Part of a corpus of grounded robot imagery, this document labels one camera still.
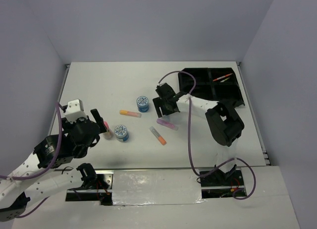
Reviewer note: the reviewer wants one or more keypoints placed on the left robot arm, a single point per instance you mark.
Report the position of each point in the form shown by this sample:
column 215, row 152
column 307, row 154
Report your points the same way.
column 24, row 186

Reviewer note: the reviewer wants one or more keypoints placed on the blue slime jar front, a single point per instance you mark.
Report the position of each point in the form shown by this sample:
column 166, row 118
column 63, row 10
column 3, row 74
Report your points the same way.
column 121, row 133

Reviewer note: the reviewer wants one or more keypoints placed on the purple highlighter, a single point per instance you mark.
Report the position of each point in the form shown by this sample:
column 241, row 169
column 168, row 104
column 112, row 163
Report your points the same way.
column 167, row 124

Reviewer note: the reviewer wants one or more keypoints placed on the orange-tipped grey highlighter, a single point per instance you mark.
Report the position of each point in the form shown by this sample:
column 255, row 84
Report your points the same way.
column 157, row 135

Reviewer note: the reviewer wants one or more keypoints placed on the black four-compartment tray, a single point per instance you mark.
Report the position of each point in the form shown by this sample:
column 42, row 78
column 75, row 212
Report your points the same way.
column 207, row 89

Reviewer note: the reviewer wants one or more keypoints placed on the orange-capped pink highlighter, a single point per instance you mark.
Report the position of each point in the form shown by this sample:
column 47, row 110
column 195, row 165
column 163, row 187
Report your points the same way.
column 129, row 113

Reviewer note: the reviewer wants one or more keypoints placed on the thin orange highlighter pen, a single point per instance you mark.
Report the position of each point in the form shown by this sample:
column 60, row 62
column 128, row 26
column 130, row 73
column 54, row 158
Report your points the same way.
column 222, row 77

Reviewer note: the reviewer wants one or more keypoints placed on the silver foil-covered panel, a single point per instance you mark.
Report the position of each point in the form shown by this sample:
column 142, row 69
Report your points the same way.
column 155, row 187

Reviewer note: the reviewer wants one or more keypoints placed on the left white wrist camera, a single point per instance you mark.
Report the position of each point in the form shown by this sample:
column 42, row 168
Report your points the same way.
column 75, row 111

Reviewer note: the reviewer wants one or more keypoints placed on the pink-capped small bottle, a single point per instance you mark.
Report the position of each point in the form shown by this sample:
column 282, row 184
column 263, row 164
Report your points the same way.
column 108, row 134

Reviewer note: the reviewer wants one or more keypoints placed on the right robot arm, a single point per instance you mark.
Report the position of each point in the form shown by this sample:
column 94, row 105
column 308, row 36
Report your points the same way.
column 224, row 122

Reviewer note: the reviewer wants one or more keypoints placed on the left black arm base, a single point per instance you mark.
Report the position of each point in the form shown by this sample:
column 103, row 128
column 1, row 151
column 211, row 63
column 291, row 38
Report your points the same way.
column 96, row 186

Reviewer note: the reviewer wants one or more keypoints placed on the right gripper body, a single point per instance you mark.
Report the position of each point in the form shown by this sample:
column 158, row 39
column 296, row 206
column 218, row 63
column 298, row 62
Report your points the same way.
column 167, row 111

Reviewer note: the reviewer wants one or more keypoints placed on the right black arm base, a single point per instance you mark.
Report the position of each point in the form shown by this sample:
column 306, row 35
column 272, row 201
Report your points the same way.
column 222, row 185

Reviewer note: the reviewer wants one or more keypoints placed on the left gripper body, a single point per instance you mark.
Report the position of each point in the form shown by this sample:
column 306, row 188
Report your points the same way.
column 70, row 127

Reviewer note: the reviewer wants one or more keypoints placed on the blue slime jar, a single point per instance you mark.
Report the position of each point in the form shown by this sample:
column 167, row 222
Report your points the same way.
column 142, row 104
column 121, row 133

